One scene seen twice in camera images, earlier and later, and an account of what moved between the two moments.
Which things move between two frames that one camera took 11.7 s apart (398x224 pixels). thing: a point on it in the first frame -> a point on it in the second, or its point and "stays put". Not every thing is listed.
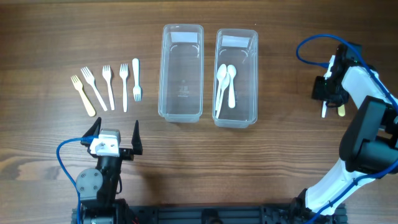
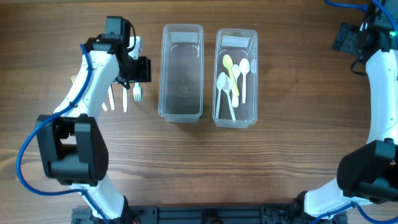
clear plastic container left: [181, 70] stays put
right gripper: [316, 93] -> [344, 38]
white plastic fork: [136, 89] stays put
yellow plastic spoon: [341, 111] -> [227, 61]
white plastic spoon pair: [224, 84] -> [226, 88]
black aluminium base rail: [216, 214] stays put
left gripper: [127, 154] -> [144, 72]
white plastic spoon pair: [324, 109] -> [244, 68]
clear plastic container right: [235, 89] stays put
